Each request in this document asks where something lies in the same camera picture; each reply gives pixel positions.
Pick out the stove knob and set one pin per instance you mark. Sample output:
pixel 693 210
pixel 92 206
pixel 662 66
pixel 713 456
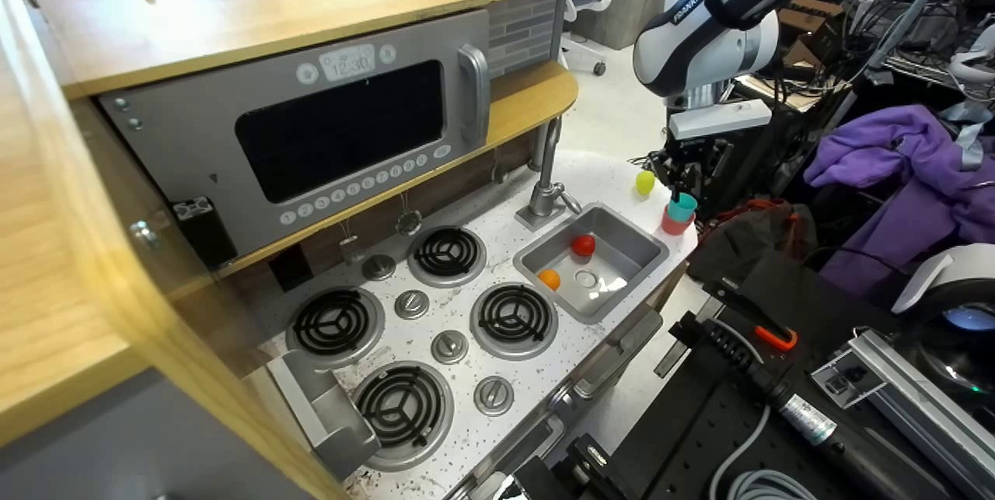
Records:
pixel 449 346
pixel 494 396
pixel 411 304
pixel 378 267

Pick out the toy orange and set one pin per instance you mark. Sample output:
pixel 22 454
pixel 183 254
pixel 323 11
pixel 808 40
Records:
pixel 549 279

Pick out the red toy tomato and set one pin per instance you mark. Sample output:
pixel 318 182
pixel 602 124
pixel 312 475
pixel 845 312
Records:
pixel 583 245

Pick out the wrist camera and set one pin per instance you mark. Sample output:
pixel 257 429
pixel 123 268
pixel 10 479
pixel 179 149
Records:
pixel 719 118

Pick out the blue cup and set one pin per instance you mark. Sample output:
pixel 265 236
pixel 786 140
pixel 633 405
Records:
pixel 685 209

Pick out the grey plastic toy holder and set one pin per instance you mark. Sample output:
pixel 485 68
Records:
pixel 322 410

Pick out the orange cup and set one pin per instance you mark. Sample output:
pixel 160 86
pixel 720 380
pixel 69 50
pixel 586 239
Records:
pixel 673 225

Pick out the black bag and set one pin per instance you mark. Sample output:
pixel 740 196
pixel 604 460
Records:
pixel 746 239

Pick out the microwave door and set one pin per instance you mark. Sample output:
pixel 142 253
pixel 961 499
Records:
pixel 233 88

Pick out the aluminium rail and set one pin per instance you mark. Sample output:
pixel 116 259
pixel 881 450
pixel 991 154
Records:
pixel 909 387

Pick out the black mounting bracket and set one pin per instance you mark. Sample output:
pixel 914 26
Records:
pixel 204 229

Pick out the purple cloth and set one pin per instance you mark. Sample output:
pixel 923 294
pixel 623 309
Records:
pixel 909 173

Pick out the hanging metal utensil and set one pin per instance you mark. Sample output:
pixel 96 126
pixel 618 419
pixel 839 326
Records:
pixel 350 248
pixel 408 222

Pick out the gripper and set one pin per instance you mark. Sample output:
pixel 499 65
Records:
pixel 709 162

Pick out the cardboard box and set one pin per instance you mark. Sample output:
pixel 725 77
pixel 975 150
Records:
pixel 808 18

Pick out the toy kitchen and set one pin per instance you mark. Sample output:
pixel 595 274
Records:
pixel 233 41

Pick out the burner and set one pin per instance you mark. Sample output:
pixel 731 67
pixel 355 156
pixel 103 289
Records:
pixel 401 414
pixel 447 254
pixel 514 319
pixel 334 323

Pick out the black clamp with orange grip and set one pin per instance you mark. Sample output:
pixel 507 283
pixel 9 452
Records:
pixel 758 321

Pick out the tap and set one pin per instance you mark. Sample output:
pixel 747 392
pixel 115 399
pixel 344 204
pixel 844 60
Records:
pixel 547 173

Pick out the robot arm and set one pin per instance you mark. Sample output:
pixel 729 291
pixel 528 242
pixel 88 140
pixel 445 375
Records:
pixel 699 41

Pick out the yellow-green toy lemon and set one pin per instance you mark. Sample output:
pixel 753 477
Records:
pixel 644 183

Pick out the black cylindrical tool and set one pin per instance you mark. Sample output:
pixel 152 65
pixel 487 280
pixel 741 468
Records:
pixel 785 399

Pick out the sink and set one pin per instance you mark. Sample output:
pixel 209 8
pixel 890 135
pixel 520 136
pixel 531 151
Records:
pixel 622 251

